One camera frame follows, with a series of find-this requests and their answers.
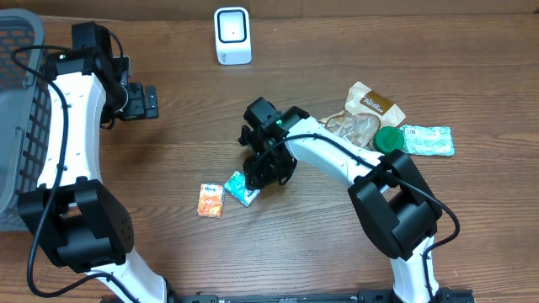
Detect light green tissue pack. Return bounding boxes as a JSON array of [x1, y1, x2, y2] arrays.
[[400, 125, 455, 157]]

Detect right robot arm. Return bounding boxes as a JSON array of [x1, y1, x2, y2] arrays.
[[238, 98, 441, 302]]

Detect grey plastic shopping basket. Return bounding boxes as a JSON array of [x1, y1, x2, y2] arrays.
[[1, 8, 51, 231]]

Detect green lid jar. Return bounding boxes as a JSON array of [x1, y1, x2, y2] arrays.
[[372, 126, 404, 155]]

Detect beige brown snack pouch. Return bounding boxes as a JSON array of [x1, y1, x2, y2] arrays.
[[318, 82, 406, 148]]

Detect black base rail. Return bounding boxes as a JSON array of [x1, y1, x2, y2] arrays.
[[166, 288, 475, 303]]

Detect orange tissue pack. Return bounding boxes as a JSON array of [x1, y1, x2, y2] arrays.
[[197, 183, 225, 218]]

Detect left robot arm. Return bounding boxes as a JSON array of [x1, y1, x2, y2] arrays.
[[18, 22, 175, 302]]

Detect white barcode scanner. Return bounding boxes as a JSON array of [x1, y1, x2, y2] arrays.
[[214, 7, 252, 66]]

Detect teal tissue pack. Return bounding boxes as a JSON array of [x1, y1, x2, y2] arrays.
[[224, 171, 261, 207]]

